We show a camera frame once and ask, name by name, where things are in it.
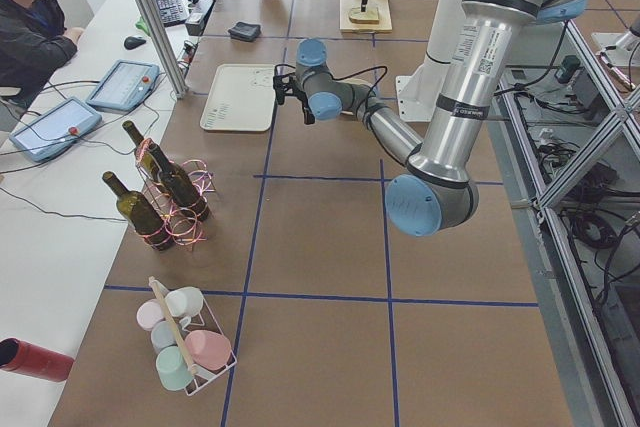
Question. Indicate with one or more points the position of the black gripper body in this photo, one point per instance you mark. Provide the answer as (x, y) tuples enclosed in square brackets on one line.
[(302, 97)]

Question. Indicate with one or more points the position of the bread slice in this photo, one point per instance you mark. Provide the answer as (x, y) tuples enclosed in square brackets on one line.
[(369, 17)]

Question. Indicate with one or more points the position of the white round plate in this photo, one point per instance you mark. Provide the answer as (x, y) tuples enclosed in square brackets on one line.
[(368, 85)]

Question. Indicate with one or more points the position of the cream bear tray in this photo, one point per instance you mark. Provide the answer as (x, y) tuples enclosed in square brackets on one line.
[(241, 99)]

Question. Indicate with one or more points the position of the wooden cutting board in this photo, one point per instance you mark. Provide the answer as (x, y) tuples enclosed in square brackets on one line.
[(384, 26)]

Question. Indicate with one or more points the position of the dark grey folded cloth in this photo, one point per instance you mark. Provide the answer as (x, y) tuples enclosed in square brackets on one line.
[(247, 32)]

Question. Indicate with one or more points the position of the black keyboard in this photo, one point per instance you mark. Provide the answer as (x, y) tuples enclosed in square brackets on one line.
[(172, 12)]

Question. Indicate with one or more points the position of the middle green wine bottle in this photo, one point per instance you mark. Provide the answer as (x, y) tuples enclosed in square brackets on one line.
[(179, 185)]

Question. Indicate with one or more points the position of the green wine bottle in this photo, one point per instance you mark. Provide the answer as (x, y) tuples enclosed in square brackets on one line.
[(134, 137), (140, 214), (179, 185)]

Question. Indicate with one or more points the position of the rear green wine bottle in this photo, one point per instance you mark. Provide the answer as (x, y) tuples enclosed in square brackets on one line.
[(134, 137)]

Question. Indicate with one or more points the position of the far blue teach pendant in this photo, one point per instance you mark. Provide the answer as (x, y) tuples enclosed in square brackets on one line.
[(124, 87)]

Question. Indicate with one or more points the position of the blue teach pendant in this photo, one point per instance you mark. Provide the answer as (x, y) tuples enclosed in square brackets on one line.
[(124, 87), (54, 132)]

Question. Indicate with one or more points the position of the black computer mouse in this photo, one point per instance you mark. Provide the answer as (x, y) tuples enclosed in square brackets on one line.
[(133, 42)]

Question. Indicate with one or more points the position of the front green wine bottle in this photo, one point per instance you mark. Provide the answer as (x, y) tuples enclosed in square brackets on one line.
[(140, 214)]

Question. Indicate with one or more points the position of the white cup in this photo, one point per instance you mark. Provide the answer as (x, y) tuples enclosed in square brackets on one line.
[(185, 301)]

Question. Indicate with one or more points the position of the near blue teach pendant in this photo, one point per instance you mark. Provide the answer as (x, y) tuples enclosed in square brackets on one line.
[(54, 132)]

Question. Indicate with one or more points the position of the light pink cup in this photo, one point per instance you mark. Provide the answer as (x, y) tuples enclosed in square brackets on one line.
[(149, 314)]

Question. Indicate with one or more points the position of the seated person in black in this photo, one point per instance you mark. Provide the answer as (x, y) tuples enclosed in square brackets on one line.
[(35, 42)]

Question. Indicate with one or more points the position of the salmon pink cup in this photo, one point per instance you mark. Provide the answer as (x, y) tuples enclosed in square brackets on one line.
[(208, 349)]

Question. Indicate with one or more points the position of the grey cup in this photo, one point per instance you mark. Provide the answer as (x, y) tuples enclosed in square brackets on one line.
[(162, 337)]

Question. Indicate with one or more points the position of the mint green cup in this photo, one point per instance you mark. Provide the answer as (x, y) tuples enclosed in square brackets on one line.
[(172, 370)]

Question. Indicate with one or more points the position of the red cylinder bottle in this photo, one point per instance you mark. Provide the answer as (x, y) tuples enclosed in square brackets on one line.
[(21, 357)]

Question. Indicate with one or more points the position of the copper wire bottle rack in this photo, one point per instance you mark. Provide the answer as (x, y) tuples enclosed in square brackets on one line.
[(182, 224)]

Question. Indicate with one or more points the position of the aluminium frame post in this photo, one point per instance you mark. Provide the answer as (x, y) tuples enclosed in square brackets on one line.
[(164, 49)]

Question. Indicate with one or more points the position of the white wire cup rack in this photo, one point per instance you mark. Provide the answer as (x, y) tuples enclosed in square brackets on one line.
[(181, 327)]

